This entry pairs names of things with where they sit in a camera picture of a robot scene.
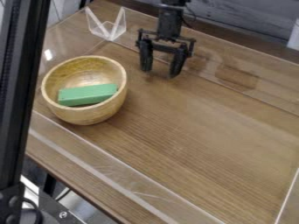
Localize black metal bracket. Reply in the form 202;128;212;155
39;192;85;224

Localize black cable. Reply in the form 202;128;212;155
21;198;44;224

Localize black table leg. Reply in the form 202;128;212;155
43;174;57;196

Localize black aluminium frame post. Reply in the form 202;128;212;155
0;0;51;224

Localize brown wooden bowl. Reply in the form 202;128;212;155
40;55;127;125

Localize green rectangular block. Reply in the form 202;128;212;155
57;83;117;107

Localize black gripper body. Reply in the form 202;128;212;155
135;0;197;58

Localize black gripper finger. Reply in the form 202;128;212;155
169;46;188;78
140;39;153;72

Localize white object at right edge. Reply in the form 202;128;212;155
287;18;299;51

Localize clear acrylic tray walls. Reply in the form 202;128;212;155
27;11;299;224

